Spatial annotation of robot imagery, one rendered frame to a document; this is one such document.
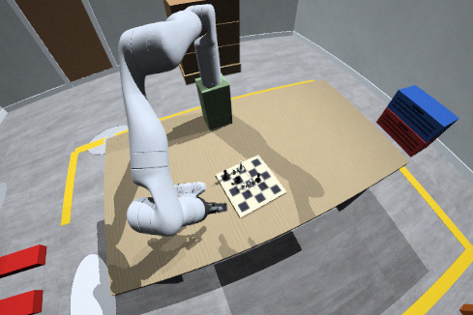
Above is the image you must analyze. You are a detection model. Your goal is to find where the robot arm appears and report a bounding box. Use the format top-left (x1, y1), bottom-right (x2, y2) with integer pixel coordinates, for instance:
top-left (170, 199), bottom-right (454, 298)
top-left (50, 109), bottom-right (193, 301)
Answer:
top-left (118, 5), bottom-right (222, 237)

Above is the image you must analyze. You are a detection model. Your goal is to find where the chessboard with chess pieces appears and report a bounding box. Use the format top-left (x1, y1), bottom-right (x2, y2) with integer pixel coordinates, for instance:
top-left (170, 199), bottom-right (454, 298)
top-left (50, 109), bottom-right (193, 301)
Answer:
top-left (216, 155), bottom-right (286, 217)

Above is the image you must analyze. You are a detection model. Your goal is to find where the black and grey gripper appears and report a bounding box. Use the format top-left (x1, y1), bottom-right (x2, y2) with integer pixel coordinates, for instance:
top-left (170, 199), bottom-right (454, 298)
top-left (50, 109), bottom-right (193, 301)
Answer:
top-left (197, 197), bottom-right (227, 222)

